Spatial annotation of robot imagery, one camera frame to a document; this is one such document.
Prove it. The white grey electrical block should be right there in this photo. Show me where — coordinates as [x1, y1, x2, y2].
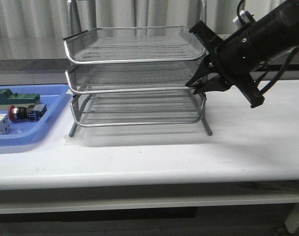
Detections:
[0, 114, 10, 135]

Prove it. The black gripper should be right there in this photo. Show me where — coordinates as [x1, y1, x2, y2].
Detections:
[186, 21, 265, 108]

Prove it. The silver rack wire frame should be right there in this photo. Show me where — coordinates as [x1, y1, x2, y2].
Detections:
[67, 0, 212, 136]

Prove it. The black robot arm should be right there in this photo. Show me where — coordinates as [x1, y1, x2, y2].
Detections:
[186, 0, 299, 108]

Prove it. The red emergency stop button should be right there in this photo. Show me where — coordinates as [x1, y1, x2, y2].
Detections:
[8, 104, 47, 122]

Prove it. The white table leg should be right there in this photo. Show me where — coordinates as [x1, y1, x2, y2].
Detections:
[284, 203, 299, 234]

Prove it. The green terminal block component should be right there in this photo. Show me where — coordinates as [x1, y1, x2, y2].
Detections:
[0, 88, 40, 105]

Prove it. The dark grey back counter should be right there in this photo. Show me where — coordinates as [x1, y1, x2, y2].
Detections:
[0, 32, 299, 73]

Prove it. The blue plastic tray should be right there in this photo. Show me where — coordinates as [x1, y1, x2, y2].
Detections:
[0, 84, 71, 147]

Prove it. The silver mesh tray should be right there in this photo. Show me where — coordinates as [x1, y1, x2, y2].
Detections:
[65, 61, 199, 94]
[63, 26, 206, 64]
[70, 90, 205, 127]

